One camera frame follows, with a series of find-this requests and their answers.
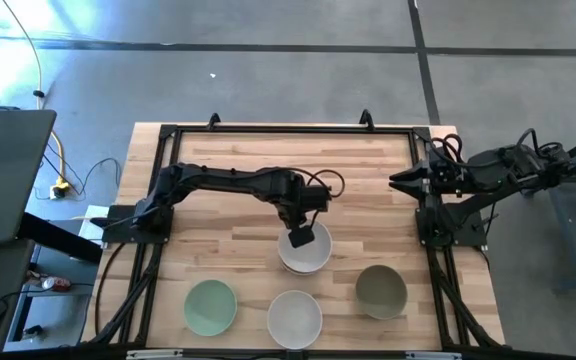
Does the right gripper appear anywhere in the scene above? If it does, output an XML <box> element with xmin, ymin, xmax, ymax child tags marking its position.
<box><xmin>388</xmin><ymin>158</ymin><xmax>470</xmax><ymax>201</ymax></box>

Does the white bowl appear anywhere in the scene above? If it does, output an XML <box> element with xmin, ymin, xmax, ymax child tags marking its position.
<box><xmin>266</xmin><ymin>289</ymin><xmax>324</xmax><ymax>350</ymax></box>
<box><xmin>277</xmin><ymin>219</ymin><xmax>334</xmax><ymax>275</ymax></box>

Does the olive grey bowl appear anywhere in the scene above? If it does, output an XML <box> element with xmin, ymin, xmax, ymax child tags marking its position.
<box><xmin>354</xmin><ymin>264</ymin><xmax>409</xmax><ymax>321</ymax></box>

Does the light green bowl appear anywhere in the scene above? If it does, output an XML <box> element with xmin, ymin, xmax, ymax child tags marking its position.
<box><xmin>183</xmin><ymin>278</ymin><xmax>239</xmax><ymax>337</ymax></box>

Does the white sheet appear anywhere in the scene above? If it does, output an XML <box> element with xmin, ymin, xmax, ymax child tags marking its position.
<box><xmin>76</xmin><ymin>203</ymin><xmax>111</xmax><ymax>247</ymax></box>

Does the yellow power plug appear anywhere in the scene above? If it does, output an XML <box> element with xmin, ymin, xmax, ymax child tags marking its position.
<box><xmin>50</xmin><ymin>180</ymin><xmax>72</xmax><ymax>200</ymax></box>

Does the black desk leg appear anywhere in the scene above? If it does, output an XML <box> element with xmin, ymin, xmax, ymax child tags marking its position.
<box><xmin>17</xmin><ymin>212</ymin><xmax>104</xmax><ymax>265</ymax></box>

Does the red soda can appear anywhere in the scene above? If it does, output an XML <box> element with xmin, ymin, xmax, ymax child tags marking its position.
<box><xmin>41</xmin><ymin>276</ymin><xmax>73</xmax><ymax>293</ymax></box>

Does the grey shelf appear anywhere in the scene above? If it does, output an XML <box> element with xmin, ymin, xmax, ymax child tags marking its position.
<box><xmin>5</xmin><ymin>244</ymin><xmax>99</xmax><ymax>351</ymax></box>

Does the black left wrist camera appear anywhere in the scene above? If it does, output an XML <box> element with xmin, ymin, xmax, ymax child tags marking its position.
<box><xmin>287</xmin><ymin>224</ymin><xmax>317</xmax><ymax>250</ymax></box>

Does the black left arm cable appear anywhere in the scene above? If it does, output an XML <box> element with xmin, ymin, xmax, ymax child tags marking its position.
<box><xmin>295</xmin><ymin>167</ymin><xmax>347</xmax><ymax>199</ymax></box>

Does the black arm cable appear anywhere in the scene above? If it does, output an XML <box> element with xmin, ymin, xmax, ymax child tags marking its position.
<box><xmin>295</xmin><ymin>167</ymin><xmax>347</xmax><ymax>199</ymax></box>
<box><xmin>427</xmin><ymin>127</ymin><xmax>567</xmax><ymax>169</ymax></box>

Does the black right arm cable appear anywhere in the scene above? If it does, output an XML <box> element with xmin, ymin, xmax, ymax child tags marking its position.
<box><xmin>427</xmin><ymin>127</ymin><xmax>567</xmax><ymax>169</ymax></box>

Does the black aluminium table frame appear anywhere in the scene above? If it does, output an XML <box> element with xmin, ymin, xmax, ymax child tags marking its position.
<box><xmin>80</xmin><ymin>109</ymin><xmax>507</xmax><ymax>360</ymax></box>

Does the silver aluminium bracket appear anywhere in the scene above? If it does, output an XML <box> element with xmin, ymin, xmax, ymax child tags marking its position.
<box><xmin>126</xmin><ymin>349</ymin><xmax>184</xmax><ymax>360</ymax></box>
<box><xmin>405</xmin><ymin>351</ymin><xmax>462</xmax><ymax>360</ymax></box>

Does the yellow floor cable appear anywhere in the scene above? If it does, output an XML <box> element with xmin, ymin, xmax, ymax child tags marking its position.
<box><xmin>1</xmin><ymin>0</ymin><xmax>72</xmax><ymax>194</ymax></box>

